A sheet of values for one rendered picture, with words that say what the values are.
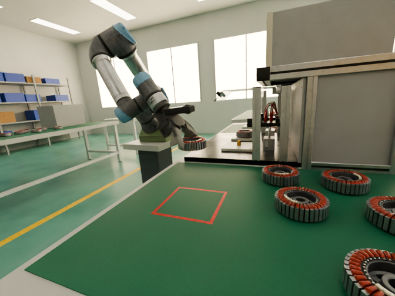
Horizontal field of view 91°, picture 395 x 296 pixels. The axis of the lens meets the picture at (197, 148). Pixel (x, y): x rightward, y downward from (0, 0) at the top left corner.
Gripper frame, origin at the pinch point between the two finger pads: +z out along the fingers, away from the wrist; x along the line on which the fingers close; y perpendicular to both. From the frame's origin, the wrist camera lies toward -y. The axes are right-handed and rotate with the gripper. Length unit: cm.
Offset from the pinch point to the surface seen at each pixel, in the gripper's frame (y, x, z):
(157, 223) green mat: -0.8, 34.4, 13.0
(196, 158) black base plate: 8.9, -9.4, 4.7
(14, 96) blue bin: 463, -181, -412
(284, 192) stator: -22.8, 16.0, 25.4
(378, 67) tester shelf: -58, -15, 15
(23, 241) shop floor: 178, 13, -25
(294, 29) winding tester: -49, -24, -12
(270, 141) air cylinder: -17.0, -29.1, 18.3
